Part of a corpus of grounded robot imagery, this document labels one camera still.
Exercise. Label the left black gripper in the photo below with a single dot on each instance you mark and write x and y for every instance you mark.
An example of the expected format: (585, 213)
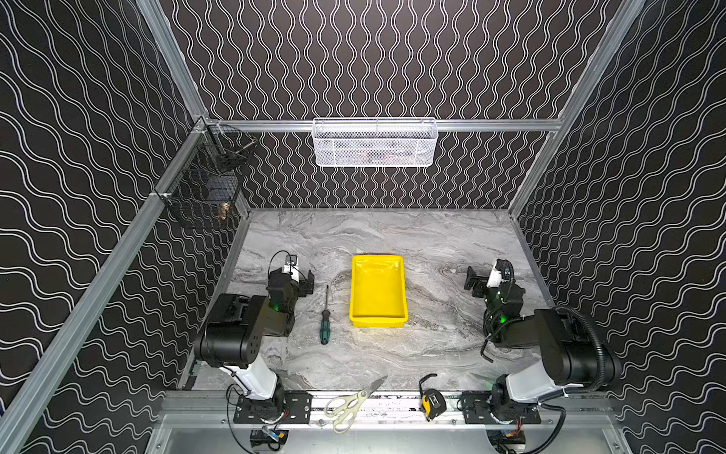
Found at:
(302, 284)

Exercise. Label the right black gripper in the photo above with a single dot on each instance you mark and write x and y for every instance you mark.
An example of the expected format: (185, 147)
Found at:
(479, 278)

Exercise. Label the green handled screwdriver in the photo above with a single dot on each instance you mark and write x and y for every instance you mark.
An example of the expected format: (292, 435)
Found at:
(325, 330)

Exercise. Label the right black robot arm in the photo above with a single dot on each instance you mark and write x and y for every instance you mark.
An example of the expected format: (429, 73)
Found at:
(575, 357)

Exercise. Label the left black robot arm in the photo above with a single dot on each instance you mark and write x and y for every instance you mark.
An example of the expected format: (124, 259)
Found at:
(231, 337)

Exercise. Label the yellow plastic bin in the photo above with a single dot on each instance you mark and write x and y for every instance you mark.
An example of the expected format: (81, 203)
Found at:
(378, 292)

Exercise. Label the yellow black tape measure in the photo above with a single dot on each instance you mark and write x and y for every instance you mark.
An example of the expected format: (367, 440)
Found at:
(433, 402)

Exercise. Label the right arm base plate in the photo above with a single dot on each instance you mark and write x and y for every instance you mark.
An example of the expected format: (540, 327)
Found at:
(480, 408)

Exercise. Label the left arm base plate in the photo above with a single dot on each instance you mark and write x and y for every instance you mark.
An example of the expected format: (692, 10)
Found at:
(290, 408)

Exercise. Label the black wire basket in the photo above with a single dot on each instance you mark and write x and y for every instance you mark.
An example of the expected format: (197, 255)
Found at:
(204, 196)

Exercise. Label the white handled scissors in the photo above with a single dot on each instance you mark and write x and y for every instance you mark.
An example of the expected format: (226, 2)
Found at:
(342, 410)

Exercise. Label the white wire mesh basket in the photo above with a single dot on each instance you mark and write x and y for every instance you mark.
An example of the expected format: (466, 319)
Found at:
(374, 142)

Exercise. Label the aluminium front rail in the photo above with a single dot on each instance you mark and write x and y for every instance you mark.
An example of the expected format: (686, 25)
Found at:
(384, 411)

